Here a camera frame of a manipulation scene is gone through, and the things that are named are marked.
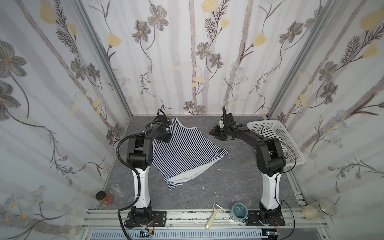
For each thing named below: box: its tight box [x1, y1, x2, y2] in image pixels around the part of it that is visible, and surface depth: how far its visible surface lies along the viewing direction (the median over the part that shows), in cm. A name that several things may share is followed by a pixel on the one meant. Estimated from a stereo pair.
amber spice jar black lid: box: [95, 191, 115, 205], surface depth 75 cm
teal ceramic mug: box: [229, 202, 248, 222], surface depth 74 cm
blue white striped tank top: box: [152, 117, 229, 190], surface depth 100 cm
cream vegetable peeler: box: [205, 202, 225, 230], surface depth 77 cm
